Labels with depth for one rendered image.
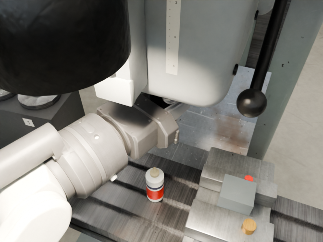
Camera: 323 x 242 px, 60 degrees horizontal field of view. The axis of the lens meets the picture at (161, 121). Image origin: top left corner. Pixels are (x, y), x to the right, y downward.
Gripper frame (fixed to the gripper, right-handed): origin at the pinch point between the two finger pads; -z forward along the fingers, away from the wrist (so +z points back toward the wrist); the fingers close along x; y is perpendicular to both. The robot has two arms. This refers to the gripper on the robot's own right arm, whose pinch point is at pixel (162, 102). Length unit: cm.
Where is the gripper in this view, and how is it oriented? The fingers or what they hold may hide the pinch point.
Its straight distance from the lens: 43.5
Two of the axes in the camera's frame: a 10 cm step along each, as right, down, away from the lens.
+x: -7.2, -5.0, 4.8
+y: -0.1, 7.0, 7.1
